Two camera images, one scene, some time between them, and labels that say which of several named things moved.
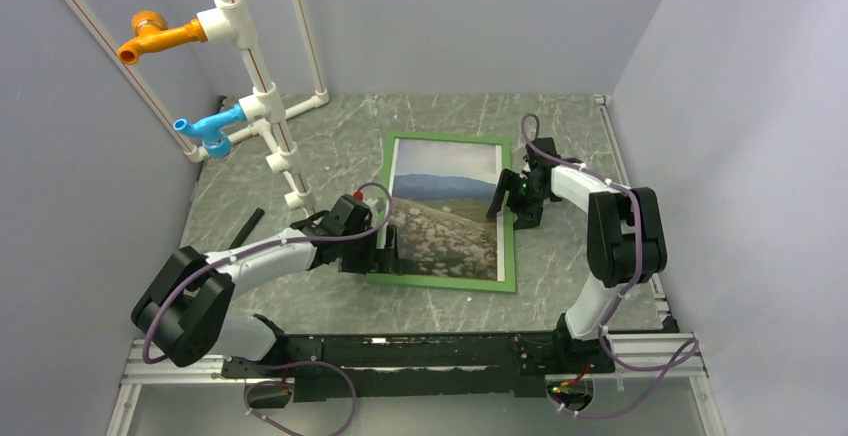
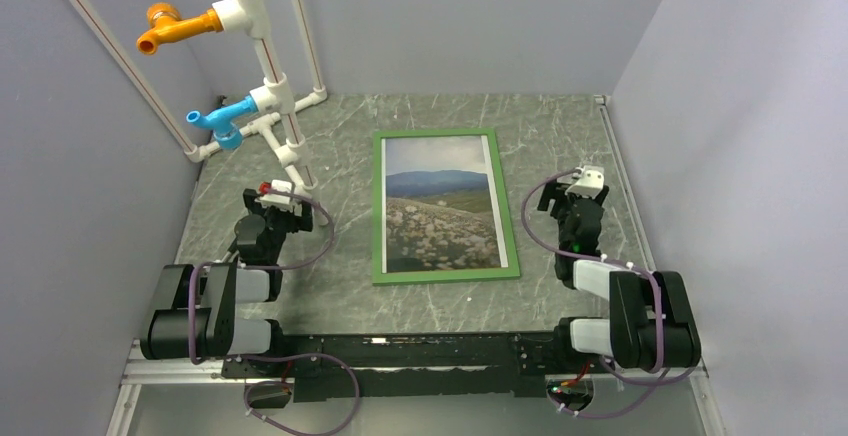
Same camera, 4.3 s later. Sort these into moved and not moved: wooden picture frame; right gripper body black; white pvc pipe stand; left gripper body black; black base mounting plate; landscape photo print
Moved: white pvc pipe stand; left gripper body black; right gripper body black; wooden picture frame
Not moved: landscape photo print; black base mounting plate
